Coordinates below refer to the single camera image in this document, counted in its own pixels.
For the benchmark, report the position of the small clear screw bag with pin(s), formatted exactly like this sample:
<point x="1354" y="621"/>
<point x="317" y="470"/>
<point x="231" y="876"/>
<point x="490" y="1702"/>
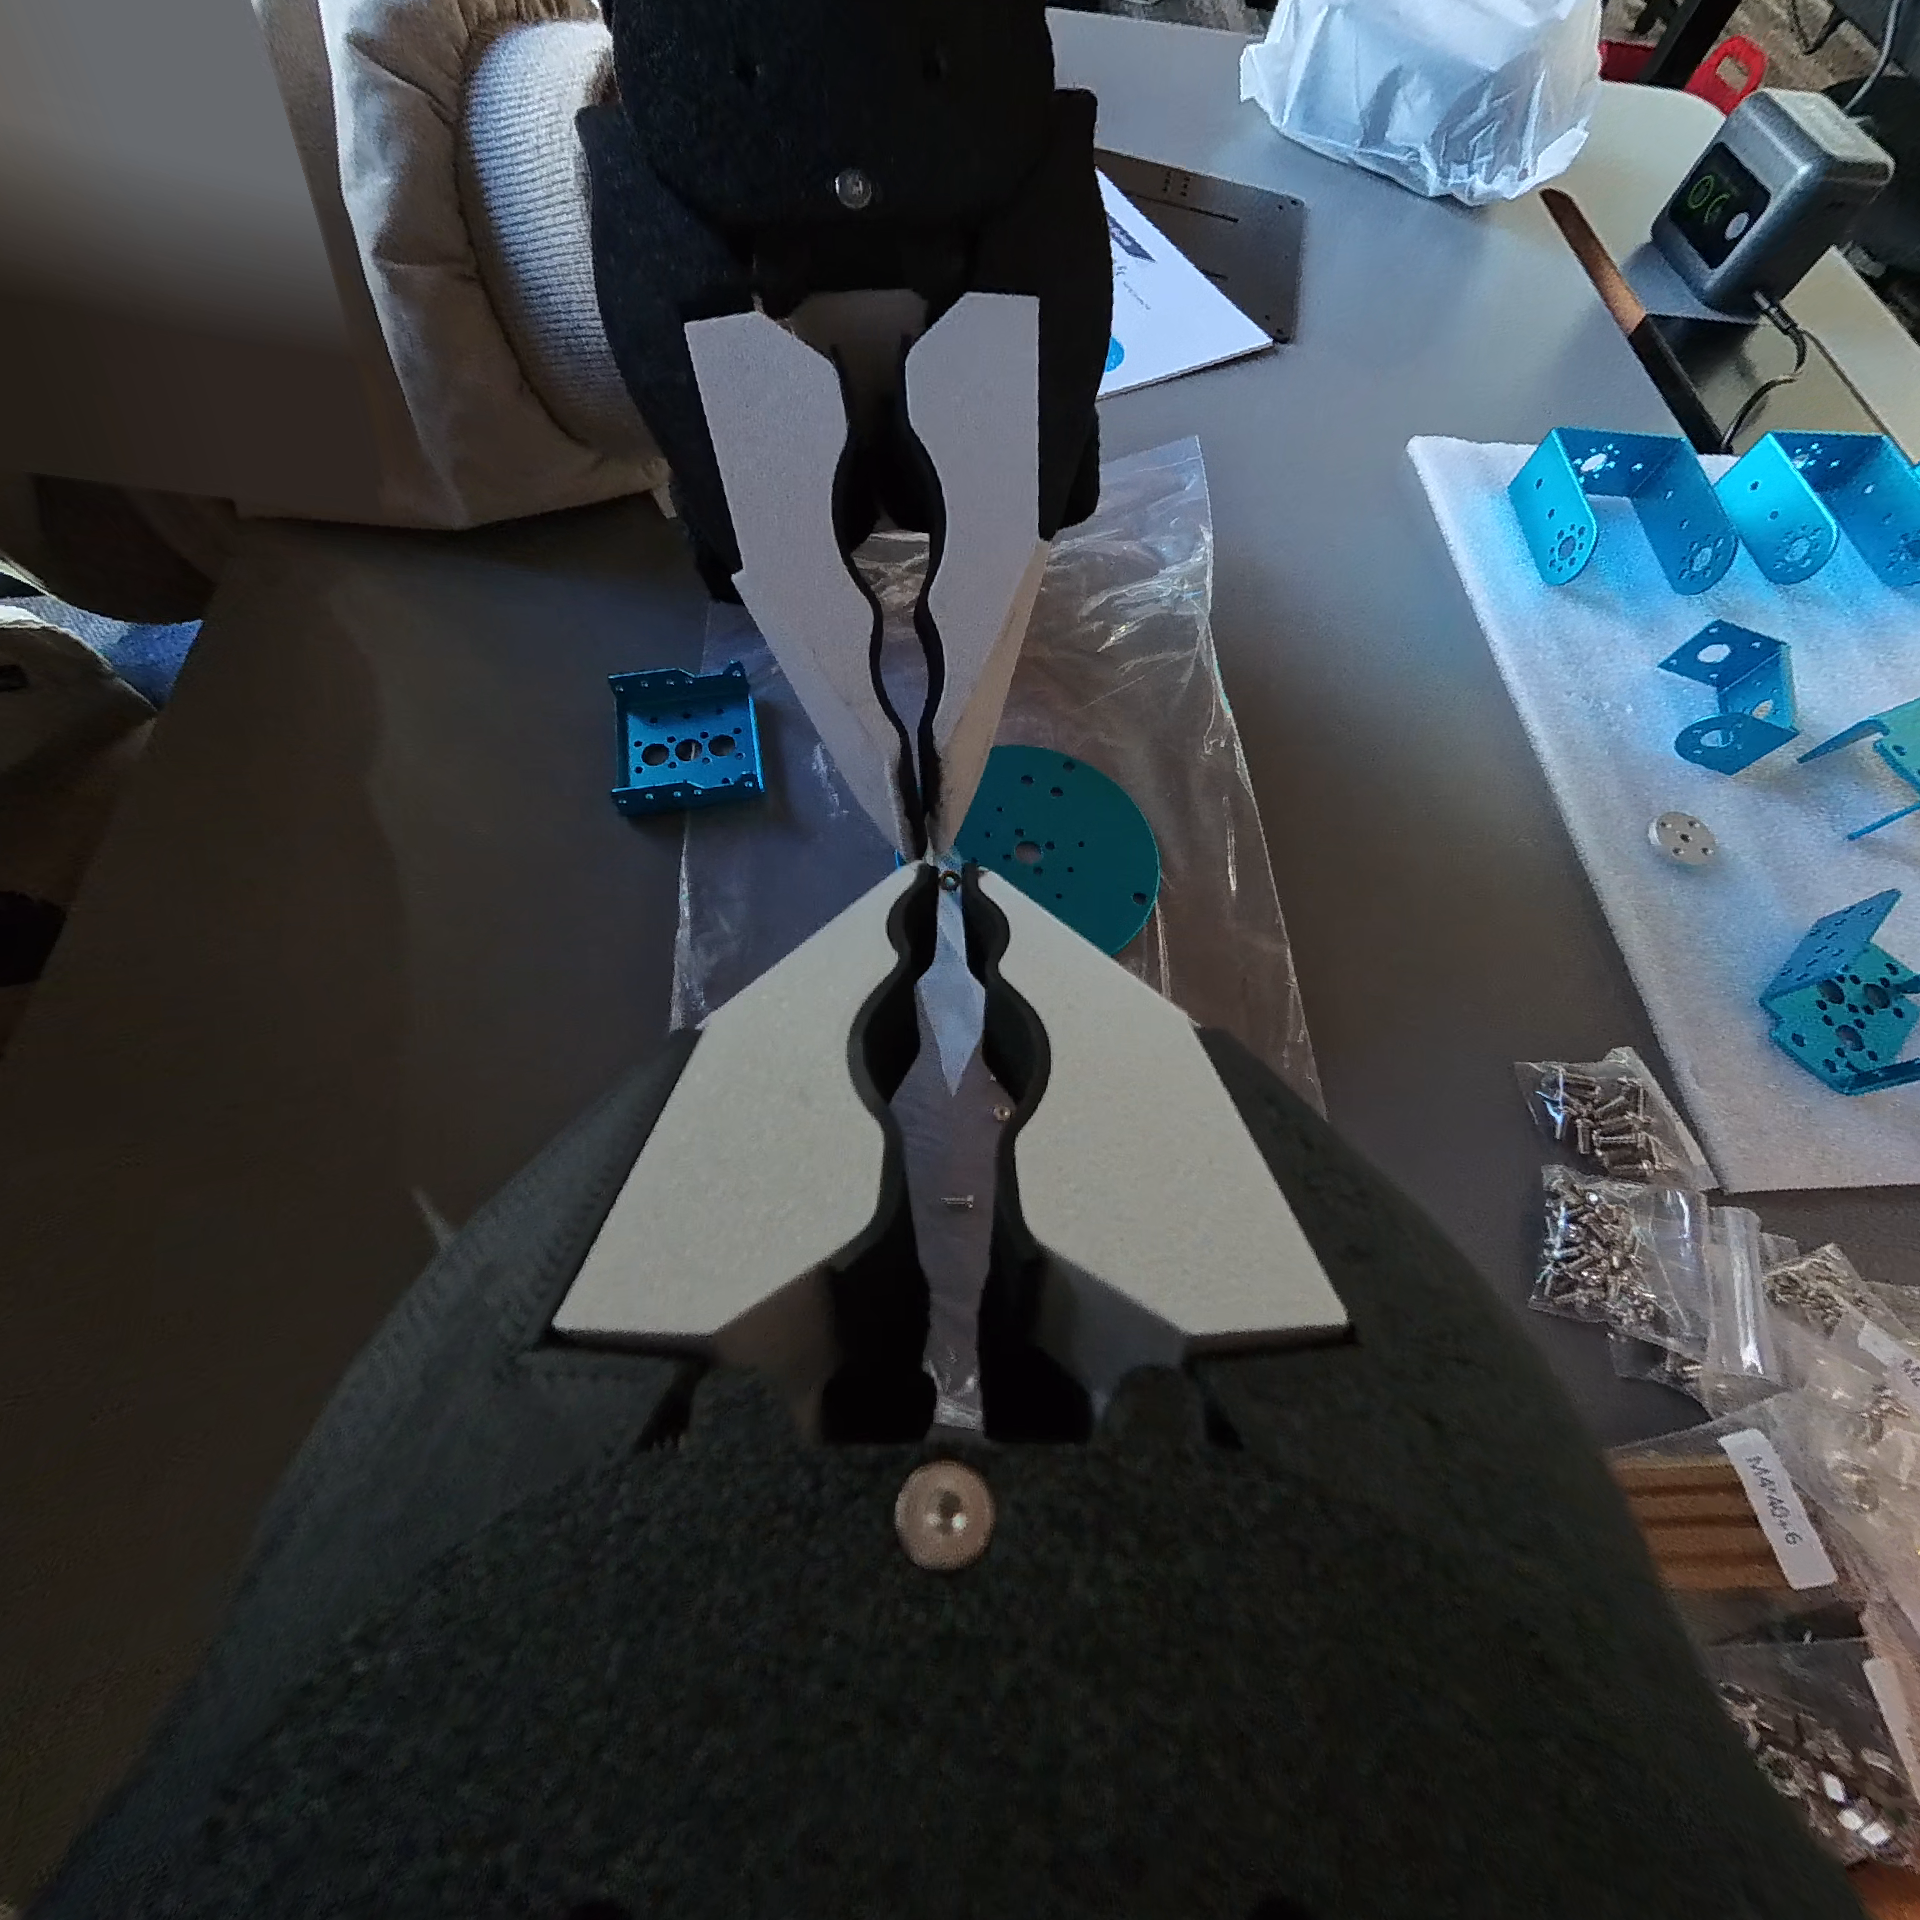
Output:
<point x="948" y="1004"/>

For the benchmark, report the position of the white plastic bag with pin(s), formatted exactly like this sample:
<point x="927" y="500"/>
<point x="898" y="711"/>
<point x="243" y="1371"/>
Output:
<point x="1424" y="90"/>

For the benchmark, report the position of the perforated blue U bracket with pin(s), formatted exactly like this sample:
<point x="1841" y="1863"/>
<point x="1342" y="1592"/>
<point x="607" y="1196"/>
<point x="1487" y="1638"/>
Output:
<point x="1844" y="1019"/>

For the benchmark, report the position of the small device with screen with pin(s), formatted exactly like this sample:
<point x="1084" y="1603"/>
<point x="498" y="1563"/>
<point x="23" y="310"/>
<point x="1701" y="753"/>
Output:
<point x="1755" y="195"/>

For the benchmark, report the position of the pile of small hardware bags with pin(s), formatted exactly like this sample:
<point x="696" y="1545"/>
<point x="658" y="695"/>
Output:
<point x="1725" y="1350"/>

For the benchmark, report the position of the teal round metal plate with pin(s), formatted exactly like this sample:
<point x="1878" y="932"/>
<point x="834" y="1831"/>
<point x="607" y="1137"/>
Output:
<point x="1066" y="841"/>

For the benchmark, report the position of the small blue angle bracket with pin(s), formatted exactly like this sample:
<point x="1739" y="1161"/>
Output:
<point x="1725" y="674"/>

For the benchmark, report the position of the clear plastic bag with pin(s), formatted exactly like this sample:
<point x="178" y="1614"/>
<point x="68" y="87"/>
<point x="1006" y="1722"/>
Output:
<point x="1140" y="674"/>

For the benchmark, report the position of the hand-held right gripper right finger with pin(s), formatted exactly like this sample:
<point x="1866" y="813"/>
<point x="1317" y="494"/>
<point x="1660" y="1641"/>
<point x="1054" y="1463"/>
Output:
<point x="1170" y="1186"/>

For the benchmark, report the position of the person's left forearm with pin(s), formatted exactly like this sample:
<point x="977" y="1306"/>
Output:
<point x="480" y="269"/>

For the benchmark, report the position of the assembly instruction sheet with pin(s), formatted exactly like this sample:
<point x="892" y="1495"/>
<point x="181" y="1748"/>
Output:
<point x="1170" y="316"/>

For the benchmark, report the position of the long blue U bracket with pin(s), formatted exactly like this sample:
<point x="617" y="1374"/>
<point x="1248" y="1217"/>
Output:
<point x="1815" y="494"/>
<point x="1620" y="480"/>

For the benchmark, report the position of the black flat pad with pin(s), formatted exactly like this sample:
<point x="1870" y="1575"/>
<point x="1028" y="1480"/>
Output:
<point x="1245" y="241"/>

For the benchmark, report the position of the green round plate with bracket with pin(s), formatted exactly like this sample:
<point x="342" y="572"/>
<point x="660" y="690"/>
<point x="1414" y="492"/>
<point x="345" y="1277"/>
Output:
<point x="1875" y="750"/>

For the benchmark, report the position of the small silver round hub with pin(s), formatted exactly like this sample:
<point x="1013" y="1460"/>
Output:
<point x="1686" y="841"/>

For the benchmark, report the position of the white foam sheet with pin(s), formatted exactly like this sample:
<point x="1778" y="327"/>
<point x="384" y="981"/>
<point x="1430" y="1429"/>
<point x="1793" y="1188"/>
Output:
<point x="1590" y="899"/>

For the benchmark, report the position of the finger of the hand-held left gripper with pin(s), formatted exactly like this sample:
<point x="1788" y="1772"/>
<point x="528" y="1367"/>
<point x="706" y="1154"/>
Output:
<point x="764" y="450"/>
<point x="990" y="450"/>

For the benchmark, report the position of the grey desk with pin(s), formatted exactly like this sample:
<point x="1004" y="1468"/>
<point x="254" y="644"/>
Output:
<point x="375" y="975"/>

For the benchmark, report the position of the blue square metal bracket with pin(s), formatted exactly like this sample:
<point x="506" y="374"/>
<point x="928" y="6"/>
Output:
<point x="690" y="743"/>

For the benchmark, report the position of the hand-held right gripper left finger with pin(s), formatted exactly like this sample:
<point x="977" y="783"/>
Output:
<point x="751" y="1186"/>

